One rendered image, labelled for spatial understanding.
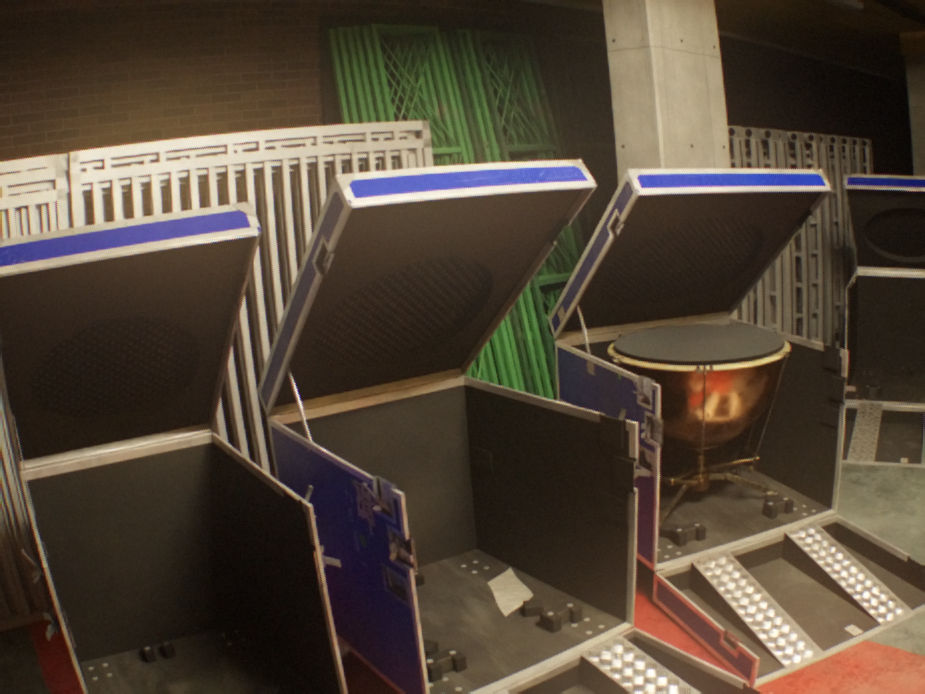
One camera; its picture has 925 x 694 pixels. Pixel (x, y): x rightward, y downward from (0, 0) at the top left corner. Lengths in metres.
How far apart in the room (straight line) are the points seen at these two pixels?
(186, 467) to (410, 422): 0.97
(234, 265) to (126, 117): 2.79
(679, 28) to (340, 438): 2.85
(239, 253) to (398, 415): 1.28
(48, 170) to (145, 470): 1.46
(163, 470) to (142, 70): 2.79
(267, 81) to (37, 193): 2.17
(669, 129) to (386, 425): 2.19
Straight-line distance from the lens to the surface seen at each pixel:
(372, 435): 3.34
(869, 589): 3.58
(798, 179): 3.72
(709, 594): 3.49
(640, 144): 4.54
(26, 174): 3.73
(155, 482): 3.02
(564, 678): 2.94
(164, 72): 5.15
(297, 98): 5.47
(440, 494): 3.57
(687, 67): 4.72
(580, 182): 2.73
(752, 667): 2.99
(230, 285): 2.44
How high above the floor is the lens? 1.77
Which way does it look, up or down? 11 degrees down
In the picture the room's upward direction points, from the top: 4 degrees counter-clockwise
